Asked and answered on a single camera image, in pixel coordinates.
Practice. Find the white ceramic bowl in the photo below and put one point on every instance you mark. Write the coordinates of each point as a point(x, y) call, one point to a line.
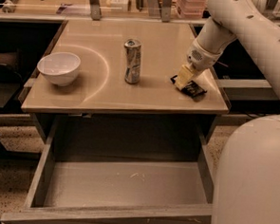
point(60, 68)

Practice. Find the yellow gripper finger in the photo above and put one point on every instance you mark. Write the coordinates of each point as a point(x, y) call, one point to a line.
point(181, 81)
point(187, 73)

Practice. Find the grey metal frame post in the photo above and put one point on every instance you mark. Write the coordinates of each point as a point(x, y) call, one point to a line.
point(95, 9)
point(271, 4)
point(166, 10)

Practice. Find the black rxbar chocolate wrapper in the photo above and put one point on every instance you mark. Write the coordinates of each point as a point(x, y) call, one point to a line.
point(192, 89)

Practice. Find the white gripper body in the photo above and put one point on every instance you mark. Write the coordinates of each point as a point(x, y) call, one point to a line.
point(200, 58)

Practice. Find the white box on shelf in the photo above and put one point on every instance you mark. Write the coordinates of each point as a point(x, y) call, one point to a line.
point(121, 5)

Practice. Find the open grey top drawer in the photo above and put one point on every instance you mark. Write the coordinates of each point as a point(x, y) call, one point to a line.
point(120, 170)

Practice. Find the silver energy drink can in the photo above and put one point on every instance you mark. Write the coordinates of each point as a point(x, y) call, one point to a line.
point(132, 53)

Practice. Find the pink plastic storage box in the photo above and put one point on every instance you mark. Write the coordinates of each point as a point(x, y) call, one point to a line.
point(190, 9)

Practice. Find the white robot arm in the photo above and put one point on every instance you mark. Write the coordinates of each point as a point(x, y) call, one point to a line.
point(247, 180)

